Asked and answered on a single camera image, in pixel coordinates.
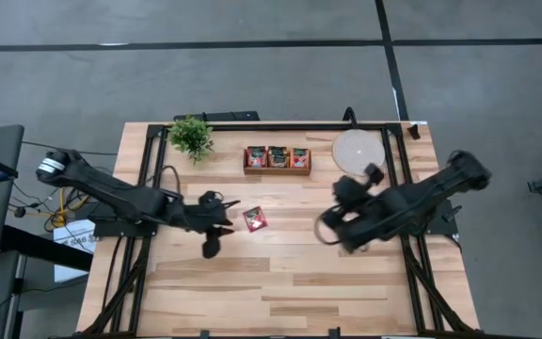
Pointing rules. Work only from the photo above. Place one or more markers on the small dark bracket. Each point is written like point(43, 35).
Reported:
point(413, 132)

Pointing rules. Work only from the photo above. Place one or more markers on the black desk bar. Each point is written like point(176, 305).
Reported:
point(40, 247)

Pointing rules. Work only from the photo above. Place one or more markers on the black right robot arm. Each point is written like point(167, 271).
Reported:
point(431, 193)

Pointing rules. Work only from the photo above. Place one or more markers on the pink packet edge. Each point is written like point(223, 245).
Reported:
point(300, 158)

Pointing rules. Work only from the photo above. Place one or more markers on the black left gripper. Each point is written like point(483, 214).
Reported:
point(202, 214)

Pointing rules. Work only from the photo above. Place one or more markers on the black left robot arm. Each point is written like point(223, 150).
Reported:
point(111, 193)

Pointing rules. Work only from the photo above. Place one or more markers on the white paper label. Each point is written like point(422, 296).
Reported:
point(71, 235)

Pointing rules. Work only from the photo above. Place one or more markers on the green plant in white pot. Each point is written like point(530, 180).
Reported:
point(190, 136)

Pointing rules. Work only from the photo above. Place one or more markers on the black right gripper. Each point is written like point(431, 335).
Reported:
point(358, 212)

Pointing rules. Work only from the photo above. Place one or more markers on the black aluminium table frame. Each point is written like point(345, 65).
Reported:
point(275, 127)

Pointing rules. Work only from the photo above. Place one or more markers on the black frame bracket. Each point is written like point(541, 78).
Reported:
point(204, 334)
point(334, 333)

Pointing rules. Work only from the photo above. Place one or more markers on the wooden three-compartment tea box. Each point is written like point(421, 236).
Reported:
point(275, 172)

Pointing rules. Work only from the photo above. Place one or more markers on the beige vanilla tea packet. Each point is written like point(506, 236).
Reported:
point(277, 157)

